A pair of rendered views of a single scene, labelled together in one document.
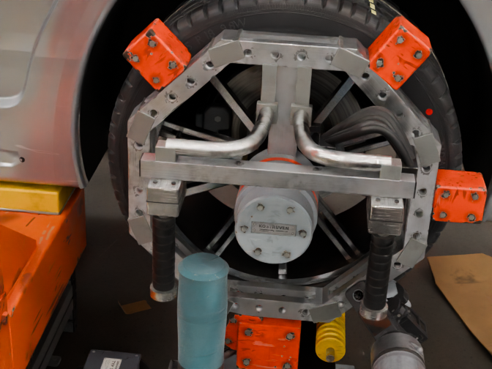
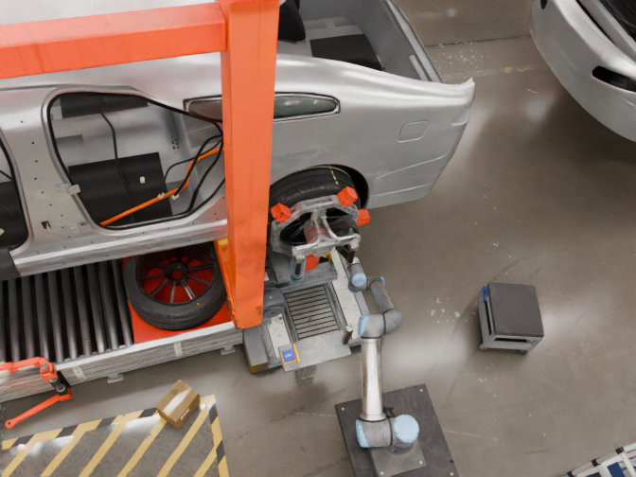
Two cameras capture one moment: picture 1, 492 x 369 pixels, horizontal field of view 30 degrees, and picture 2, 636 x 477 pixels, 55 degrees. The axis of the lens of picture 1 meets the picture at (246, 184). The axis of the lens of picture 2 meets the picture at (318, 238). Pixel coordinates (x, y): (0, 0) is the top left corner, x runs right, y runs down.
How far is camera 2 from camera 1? 2.60 m
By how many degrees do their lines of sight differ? 37
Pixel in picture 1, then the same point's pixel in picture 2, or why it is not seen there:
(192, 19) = (287, 199)
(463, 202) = (363, 220)
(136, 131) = (276, 231)
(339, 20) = (328, 190)
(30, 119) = not seen: hidden behind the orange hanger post
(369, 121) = (346, 224)
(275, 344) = (313, 259)
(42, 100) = not seen: hidden behind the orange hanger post
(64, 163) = not seen: hidden behind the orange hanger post
